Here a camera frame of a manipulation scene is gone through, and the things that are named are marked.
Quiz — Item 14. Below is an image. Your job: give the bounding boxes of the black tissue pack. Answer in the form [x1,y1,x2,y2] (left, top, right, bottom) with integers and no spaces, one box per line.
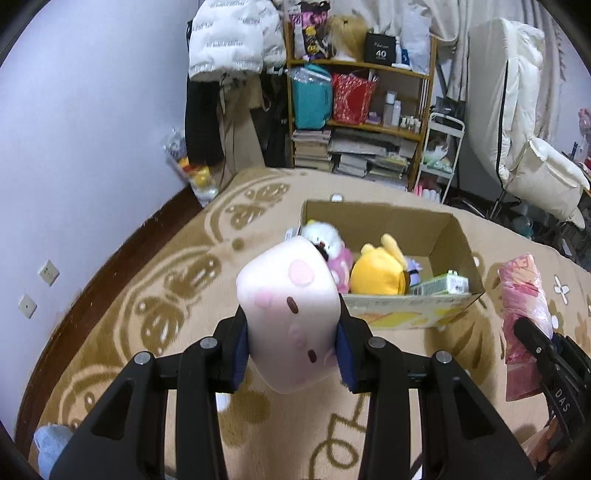
[405,256,422,293]

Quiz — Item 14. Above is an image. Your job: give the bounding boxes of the pink roll plush pillow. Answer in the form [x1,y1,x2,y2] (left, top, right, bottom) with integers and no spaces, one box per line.
[236,236,341,394]

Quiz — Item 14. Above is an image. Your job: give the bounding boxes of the pink purple plush toy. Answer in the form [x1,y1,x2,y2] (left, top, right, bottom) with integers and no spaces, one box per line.
[328,247,353,294]

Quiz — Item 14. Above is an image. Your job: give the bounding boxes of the white fluffy plush toy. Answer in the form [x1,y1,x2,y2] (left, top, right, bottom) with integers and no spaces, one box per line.
[301,220,345,261]

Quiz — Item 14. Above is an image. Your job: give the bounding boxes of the wooden shelf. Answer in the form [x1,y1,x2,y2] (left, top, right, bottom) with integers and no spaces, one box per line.
[284,13,438,181]

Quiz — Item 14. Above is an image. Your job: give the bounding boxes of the red gift bag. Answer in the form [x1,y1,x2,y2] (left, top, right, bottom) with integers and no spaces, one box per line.
[332,73,378,125]

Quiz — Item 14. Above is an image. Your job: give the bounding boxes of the teal bag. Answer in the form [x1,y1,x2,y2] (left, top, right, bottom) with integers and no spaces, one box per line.
[290,64,332,130]

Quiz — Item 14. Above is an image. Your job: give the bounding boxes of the white puffer jacket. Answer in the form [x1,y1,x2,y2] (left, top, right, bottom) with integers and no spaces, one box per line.
[187,0,287,82]

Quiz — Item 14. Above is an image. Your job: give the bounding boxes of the black gift box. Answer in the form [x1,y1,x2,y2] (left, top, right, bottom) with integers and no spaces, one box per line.
[363,32,397,66]

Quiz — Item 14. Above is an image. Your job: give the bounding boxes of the beige patterned rug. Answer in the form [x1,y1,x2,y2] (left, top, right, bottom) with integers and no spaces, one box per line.
[40,168,590,479]

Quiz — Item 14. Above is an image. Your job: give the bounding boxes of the stack of books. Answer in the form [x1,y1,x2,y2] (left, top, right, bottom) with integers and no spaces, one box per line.
[291,128,419,191]

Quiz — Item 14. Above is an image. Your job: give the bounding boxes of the green tissue pack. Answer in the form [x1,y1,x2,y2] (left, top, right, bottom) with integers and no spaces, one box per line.
[411,270,470,296]

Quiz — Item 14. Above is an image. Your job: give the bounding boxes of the pink plastic tissue pack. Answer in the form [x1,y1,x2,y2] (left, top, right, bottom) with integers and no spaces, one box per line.
[498,253,554,402]

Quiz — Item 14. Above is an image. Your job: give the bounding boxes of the yellow bear plush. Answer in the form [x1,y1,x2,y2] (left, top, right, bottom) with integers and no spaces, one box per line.
[349,233,409,296]

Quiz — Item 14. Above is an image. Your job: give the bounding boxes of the wall socket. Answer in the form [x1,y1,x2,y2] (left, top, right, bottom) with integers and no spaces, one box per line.
[18,294,37,319]
[38,260,60,286]

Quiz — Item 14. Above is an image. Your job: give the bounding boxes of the plastic bag of toys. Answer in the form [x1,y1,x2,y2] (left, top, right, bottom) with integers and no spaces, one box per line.
[163,129,218,207]

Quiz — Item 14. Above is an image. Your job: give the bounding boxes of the white utility cart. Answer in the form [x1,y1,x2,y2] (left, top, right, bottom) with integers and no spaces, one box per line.
[413,112,466,204]

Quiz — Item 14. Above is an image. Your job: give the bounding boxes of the cardboard box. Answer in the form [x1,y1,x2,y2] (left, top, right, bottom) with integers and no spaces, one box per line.
[298,200,484,330]

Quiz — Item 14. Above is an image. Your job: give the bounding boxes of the white bottle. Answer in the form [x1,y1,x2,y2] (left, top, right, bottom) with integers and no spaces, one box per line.
[383,91,397,127]

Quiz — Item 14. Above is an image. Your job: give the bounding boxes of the cream padded chair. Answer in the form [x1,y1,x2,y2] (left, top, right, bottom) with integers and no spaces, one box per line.
[466,18,590,230]

